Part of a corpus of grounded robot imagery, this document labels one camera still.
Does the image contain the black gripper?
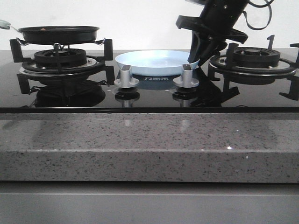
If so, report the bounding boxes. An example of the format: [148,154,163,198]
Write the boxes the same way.
[176,0,248,67]

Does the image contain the light blue plate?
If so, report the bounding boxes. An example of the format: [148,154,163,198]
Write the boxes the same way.
[115,50,198,77]

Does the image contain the black frying pan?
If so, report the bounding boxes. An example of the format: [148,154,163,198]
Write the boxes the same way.
[0,20,100,45]

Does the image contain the right black pan support grate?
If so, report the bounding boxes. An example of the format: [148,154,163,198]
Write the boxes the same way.
[206,35,299,102]

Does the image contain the black pan support grate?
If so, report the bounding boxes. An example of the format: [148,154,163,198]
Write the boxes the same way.
[10,38,115,94]
[206,35,299,102]

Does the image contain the right black gas burner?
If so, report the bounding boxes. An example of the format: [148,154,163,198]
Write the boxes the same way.
[233,47,280,68]

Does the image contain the black gas burner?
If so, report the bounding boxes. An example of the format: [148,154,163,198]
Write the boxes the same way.
[34,49,87,69]
[233,47,280,68]

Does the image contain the right silver stove knob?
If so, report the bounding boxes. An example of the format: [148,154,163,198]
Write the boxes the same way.
[173,64,199,88]

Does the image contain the silver stove knob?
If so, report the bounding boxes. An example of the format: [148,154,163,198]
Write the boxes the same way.
[173,64,199,88]
[114,65,139,89]

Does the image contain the left silver stove knob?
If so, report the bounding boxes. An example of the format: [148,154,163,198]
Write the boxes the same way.
[114,65,139,89]

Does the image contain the left black pan support grate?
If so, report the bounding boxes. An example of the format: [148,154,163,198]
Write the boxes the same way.
[10,38,115,94]

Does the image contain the left black gas burner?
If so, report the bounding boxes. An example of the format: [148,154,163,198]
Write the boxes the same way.
[34,49,87,69]

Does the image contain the black glass gas cooktop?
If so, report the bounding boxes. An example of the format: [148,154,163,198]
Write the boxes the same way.
[0,49,299,113]

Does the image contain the grey cabinet front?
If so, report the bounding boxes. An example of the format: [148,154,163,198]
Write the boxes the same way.
[0,182,299,224]

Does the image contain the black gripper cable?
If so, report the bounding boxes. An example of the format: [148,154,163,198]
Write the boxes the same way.
[242,0,276,31]

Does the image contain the wire pan reducer ring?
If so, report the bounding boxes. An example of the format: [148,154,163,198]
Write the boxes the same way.
[16,38,106,52]

